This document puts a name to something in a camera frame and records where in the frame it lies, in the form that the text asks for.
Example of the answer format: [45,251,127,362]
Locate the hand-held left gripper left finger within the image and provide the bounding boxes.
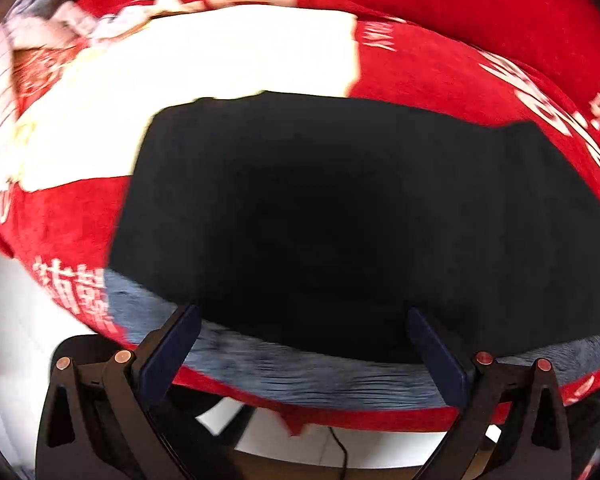
[35,302,203,480]

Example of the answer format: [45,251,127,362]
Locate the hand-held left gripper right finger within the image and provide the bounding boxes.
[406,307,578,480]

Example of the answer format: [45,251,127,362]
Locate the black pants with grey lining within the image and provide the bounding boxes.
[102,90,600,411]

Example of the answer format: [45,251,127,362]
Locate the red printed sofa cover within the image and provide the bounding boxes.
[0,15,600,436]

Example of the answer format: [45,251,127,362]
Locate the white fleece cloth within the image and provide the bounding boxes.
[0,5,361,193]

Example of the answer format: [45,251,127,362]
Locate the red embroidered cloth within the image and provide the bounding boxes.
[11,46,83,113]

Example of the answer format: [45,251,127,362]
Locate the pale lilac garment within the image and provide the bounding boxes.
[5,1,148,53]

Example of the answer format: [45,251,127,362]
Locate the black cable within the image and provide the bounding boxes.
[326,426,352,480]

